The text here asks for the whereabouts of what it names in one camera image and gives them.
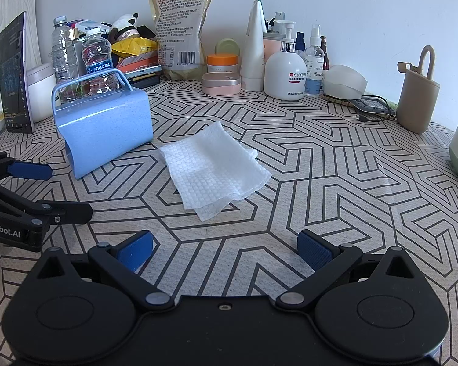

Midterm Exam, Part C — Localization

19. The clear unlabelled water bottle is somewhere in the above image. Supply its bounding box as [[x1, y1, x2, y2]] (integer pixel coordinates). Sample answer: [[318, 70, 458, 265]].
[[51, 16, 81, 84]]

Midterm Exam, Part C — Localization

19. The woven coaster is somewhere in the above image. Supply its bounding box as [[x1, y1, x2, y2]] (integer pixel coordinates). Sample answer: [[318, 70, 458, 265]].
[[321, 93, 363, 105]]

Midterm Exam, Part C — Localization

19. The black flat box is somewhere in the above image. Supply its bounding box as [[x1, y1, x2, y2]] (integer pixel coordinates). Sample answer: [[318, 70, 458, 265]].
[[130, 75, 161, 88]]

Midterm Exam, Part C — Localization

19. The pink bottle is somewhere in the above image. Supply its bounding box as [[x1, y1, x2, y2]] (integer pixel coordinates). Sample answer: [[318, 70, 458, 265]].
[[263, 32, 291, 60]]

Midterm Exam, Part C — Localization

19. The orange flat pack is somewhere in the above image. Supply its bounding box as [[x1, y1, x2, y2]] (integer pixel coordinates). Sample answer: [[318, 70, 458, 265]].
[[117, 54, 159, 72]]

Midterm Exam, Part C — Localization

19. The blue container with handle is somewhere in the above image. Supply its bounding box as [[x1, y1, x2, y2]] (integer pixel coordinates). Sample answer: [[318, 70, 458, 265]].
[[51, 68, 154, 180]]

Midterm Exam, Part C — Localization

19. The beige printed pouch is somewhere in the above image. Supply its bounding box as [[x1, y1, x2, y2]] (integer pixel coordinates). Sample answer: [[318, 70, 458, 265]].
[[148, 0, 215, 81]]

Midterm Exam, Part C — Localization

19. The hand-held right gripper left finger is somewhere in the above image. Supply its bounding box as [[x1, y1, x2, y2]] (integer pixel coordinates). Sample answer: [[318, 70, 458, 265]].
[[34, 230, 174, 312]]

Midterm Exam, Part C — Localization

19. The black cable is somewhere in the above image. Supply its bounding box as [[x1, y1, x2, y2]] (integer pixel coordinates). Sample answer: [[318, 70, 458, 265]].
[[357, 95, 398, 123]]

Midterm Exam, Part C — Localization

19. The yellow snack packet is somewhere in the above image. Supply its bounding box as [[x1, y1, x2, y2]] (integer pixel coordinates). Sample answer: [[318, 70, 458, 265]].
[[111, 36, 158, 59]]

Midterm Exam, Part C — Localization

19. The white round jar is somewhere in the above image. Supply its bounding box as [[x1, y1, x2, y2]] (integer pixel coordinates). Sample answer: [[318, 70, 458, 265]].
[[26, 63, 58, 123]]

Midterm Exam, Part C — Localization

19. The white and blue tube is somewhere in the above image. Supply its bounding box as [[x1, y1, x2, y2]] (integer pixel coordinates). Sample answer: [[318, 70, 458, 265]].
[[66, 18, 111, 37]]

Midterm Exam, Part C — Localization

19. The clear spray bottle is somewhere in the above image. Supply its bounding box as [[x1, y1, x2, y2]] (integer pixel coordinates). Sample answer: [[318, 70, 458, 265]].
[[304, 24, 325, 97]]

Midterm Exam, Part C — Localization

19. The pink oval case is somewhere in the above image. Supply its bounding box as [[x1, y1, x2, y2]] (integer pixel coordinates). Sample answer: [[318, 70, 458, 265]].
[[202, 72, 241, 95]]

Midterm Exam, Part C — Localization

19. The blue label water bottle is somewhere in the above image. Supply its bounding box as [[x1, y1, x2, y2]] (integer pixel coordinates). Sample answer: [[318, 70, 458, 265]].
[[81, 27, 125, 96]]

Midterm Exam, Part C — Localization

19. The silver flat device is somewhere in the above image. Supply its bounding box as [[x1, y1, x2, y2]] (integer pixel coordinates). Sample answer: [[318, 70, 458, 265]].
[[124, 65, 163, 79]]

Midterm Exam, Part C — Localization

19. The panda plush toy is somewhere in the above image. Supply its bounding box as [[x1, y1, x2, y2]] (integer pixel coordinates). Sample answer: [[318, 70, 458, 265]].
[[109, 12, 140, 42]]

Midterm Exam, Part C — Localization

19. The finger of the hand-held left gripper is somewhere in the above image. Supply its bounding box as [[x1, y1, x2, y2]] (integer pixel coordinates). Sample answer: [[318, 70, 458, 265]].
[[0, 178, 94, 227], [0, 152, 53, 181]]

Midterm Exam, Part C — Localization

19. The orange lid jar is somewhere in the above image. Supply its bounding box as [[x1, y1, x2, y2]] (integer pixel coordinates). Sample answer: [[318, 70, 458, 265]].
[[207, 53, 239, 74]]

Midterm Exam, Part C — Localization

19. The geometric patterned tablecloth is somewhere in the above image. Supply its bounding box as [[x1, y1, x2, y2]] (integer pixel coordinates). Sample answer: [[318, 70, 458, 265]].
[[0, 72, 458, 366]]

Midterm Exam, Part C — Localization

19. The white translucent dome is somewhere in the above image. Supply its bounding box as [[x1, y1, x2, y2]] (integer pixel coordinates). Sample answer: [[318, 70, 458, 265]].
[[322, 65, 368, 100]]

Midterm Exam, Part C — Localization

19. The grey flat device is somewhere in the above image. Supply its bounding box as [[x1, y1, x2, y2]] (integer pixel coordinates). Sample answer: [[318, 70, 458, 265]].
[[345, 97, 395, 117]]

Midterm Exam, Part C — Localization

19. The dark screen tablet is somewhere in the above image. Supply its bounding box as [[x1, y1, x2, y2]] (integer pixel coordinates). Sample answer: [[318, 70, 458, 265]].
[[0, 11, 35, 134]]

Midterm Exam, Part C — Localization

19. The brown spray bottle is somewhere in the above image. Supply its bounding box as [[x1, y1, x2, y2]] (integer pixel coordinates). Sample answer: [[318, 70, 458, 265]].
[[320, 36, 331, 71]]

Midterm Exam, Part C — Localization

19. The beige container with loop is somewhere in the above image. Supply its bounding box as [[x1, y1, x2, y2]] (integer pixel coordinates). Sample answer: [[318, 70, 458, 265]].
[[396, 45, 441, 135]]

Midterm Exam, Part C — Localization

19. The green round jar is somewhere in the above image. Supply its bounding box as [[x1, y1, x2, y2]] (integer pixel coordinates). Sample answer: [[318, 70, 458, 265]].
[[215, 38, 240, 56]]

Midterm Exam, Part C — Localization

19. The white wiping cloth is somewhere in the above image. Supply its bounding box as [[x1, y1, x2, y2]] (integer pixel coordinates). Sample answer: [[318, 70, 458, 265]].
[[159, 120, 272, 222]]

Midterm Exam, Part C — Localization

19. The tall white tube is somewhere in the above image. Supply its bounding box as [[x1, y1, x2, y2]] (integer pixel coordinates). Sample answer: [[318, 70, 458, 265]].
[[240, 0, 268, 91]]

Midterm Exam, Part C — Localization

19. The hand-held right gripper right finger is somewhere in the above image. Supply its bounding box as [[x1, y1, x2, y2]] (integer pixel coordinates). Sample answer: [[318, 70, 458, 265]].
[[275, 229, 419, 312]]

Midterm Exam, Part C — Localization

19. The white pump bottle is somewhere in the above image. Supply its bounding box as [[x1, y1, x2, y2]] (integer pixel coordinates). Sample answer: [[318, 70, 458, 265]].
[[264, 20, 308, 101]]

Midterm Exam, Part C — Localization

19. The grey capped bottle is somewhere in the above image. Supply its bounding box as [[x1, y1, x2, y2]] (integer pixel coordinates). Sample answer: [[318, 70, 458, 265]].
[[267, 11, 288, 33]]

